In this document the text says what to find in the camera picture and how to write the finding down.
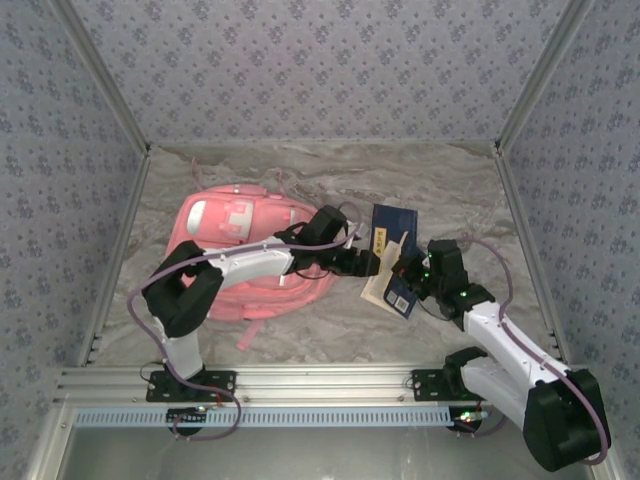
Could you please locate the pink backpack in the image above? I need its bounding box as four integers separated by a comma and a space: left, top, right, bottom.
164, 157, 339, 352

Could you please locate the marble pattern table cover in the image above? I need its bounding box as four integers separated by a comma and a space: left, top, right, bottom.
92, 141, 571, 369

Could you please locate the dark blue patterned book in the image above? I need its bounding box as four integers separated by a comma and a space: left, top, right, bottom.
359, 232, 420, 322

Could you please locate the aluminium side rail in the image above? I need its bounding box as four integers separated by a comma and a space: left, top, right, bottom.
493, 147, 572, 366
77, 149, 154, 369

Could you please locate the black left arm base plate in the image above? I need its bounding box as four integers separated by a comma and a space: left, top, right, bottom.
145, 368, 237, 404

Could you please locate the grey metal panel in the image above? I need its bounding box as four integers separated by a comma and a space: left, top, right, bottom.
24, 403, 624, 480

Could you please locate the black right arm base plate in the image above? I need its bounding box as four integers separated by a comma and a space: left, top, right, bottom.
410, 368, 501, 402

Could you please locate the dark blue book yellow label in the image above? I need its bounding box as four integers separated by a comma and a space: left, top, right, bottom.
371, 203, 419, 261

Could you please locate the black circuit board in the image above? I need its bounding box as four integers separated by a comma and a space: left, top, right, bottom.
452, 408, 489, 432
166, 407, 209, 425

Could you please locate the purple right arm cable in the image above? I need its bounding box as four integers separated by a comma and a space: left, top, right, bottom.
452, 236, 614, 466

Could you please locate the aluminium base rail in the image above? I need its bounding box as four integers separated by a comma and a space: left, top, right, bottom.
53, 363, 600, 407

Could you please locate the aluminium frame post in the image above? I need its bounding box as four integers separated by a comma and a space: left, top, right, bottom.
47, 0, 152, 154
494, 0, 599, 154

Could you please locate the pale slotted cable duct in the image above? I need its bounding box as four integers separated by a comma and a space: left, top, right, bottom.
73, 405, 459, 429

